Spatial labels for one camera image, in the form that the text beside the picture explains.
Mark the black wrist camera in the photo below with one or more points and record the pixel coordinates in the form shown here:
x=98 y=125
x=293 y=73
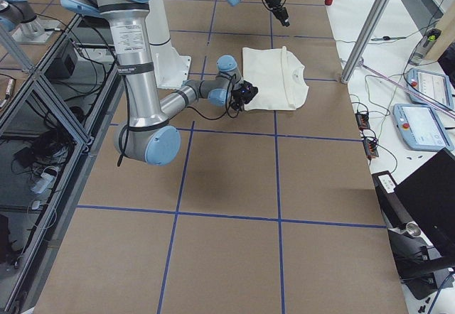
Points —
x=242 y=96

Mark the near blue teach pendant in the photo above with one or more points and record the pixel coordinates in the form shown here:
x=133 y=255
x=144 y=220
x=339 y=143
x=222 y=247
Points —
x=420 y=128

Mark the reacher grabber stick white claw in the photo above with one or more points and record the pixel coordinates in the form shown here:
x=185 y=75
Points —
x=412 y=91

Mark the cream long-sleeve cat shirt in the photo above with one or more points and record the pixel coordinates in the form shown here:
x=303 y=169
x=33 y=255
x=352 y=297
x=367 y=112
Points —
x=279 y=76

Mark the blue teach pendant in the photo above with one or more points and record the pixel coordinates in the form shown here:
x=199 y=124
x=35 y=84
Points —
x=420 y=128
x=434 y=85

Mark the far blue teach pendant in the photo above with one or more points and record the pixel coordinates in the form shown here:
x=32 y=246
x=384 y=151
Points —
x=434 y=85

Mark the aluminium frame post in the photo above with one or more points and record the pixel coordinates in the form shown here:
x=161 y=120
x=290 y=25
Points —
x=363 y=39

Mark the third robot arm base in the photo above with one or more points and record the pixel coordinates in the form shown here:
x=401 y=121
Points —
x=19 y=18

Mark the orange black connector box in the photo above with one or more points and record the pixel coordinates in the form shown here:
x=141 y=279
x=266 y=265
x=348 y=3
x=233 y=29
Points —
x=371 y=148
x=362 y=120

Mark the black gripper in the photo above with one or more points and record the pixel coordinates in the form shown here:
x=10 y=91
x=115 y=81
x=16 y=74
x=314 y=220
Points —
x=273 y=1

